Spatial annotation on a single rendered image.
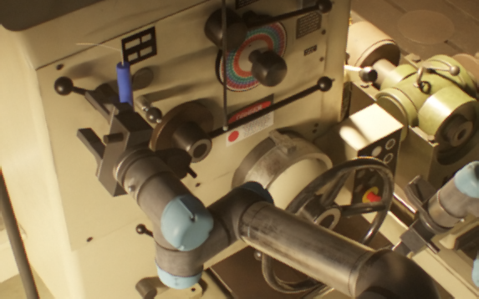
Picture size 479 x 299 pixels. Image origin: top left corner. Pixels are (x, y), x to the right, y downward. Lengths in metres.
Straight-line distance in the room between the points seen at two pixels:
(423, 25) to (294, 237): 1.92
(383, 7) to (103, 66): 1.74
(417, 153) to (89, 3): 1.12
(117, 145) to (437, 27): 1.92
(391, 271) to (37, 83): 0.74
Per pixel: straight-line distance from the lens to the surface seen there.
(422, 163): 2.48
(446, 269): 2.85
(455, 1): 3.36
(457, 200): 1.86
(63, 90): 1.62
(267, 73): 1.83
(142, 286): 2.16
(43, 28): 1.65
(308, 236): 1.37
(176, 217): 1.35
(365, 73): 2.17
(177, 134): 1.86
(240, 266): 2.88
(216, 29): 1.75
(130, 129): 1.44
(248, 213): 1.46
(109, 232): 1.99
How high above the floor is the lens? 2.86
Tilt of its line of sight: 43 degrees down
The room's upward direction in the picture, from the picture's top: straight up
